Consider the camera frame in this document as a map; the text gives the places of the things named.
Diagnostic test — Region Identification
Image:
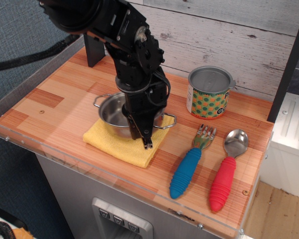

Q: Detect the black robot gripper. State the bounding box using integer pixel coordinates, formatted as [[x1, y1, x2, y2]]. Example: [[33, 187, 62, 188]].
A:
[[115, 72, 170, 150]]

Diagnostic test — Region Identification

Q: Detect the small stainless steel pot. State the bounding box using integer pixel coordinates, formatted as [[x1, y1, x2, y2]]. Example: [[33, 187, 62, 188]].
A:
[[93, 92, 176, 139]]

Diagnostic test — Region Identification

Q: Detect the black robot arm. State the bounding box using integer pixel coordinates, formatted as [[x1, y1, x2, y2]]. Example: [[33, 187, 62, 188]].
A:
[[40, 0, 170, 148]]

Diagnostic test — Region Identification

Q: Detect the yellow folded towel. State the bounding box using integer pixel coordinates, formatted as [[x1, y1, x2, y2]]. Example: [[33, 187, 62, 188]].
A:
[[83, 119, 169, 168]]

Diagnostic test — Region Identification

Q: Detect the toy food can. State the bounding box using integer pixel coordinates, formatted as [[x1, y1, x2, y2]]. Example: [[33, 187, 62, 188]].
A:
[[186, 66, 236, 120]]

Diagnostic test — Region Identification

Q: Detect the grey toy fridge cabinet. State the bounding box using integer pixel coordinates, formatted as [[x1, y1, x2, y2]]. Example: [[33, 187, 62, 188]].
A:
[[36, 153, 237, 239]]

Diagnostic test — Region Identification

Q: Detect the silver dispenser button panel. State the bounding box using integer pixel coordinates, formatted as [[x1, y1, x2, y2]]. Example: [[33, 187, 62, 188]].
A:
[[92, 197, 154, 239]]

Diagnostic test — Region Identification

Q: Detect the clear acrylic table guard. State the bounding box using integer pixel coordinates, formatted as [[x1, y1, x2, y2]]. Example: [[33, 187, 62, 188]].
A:
[[0, 39, 273, 239]]

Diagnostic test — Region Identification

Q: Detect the white toy sink unit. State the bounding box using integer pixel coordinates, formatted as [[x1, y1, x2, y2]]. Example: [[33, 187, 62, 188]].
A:
[[260, 93, 299, 197]]

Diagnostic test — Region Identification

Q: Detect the orange plush object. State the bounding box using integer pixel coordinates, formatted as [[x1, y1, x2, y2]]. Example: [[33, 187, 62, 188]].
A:
[[12, 228, 34, 239]]

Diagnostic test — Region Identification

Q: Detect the blue handled fork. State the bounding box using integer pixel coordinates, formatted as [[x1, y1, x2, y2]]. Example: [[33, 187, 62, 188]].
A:
[[169, 124, 217, 199]]

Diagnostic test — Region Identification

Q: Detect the red handled spoon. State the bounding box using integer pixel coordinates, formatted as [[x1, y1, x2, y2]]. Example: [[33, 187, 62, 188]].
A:
[[209, 129, 248, 212]]

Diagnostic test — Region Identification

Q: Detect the black left upright post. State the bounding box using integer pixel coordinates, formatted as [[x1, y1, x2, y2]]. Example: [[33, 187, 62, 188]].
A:
[[84, 34, 105, 68]]

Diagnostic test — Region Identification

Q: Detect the black upright post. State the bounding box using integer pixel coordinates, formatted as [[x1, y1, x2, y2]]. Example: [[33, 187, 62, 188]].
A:
[[266, 0, 299, 123], [84, 34, 105, 68]]

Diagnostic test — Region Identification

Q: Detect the black right upright post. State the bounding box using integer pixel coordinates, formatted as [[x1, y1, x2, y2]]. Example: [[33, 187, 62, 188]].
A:
[[266, 0, 299, 123]]

